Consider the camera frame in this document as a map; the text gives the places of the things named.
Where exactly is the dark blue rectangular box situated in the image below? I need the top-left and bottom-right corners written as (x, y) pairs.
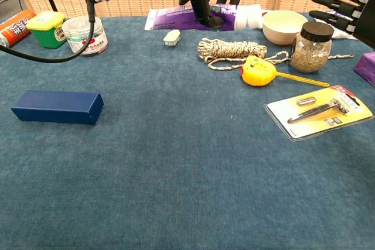
top-left (11, 90), bottom-right (105, 125)

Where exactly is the green container yellow lid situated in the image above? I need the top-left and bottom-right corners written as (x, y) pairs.
top-left (26, 11), bottom-right (67, 49)

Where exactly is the blue tablecloth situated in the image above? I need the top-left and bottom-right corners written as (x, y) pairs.
top-left (0, 12), bottom-right (375, 250)

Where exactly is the beige bowl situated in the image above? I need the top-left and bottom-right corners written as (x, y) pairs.
top-left (261, 10), bottom-right (309, 46)

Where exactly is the purple small box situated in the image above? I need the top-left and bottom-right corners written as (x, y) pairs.
top-left (353, 52), bottom-right (375, 86)

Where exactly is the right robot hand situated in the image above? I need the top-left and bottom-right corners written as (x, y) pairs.
top-left (309, 0), bottom-right (375, 49)

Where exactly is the yellow tape measure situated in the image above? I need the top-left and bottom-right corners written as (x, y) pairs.
top-left (241, 54), bottom-right (330, 88)

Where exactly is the glass jar black lid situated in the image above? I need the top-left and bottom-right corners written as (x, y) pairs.
top-left (289, 21), bottom-right (335, 74)

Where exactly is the razor in yellow blister pack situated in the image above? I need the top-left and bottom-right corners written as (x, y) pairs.
top-left (264, 84), bottom-right (374, 142)

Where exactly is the clear round tub of clips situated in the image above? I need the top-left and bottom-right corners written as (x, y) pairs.
top-left (61, 15), bottom-right (108, 57)

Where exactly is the toothpaste tube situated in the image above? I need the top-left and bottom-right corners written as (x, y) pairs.
top-left (144, 3), bottom-right (264, 32)

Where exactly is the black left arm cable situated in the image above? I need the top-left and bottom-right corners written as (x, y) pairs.
top-left (0, 0), bottom-right (129, 63)

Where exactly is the coiled braided rope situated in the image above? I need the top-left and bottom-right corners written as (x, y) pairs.
top-left (197, 38), bottom-right (354, 71)

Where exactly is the red soda can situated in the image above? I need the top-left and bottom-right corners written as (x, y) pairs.
top-left (0, 9), bottom-right (38, 49)

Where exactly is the green plastic spatula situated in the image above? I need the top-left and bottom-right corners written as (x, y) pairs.
top-left (163, 29), bottom-right (181, 47)

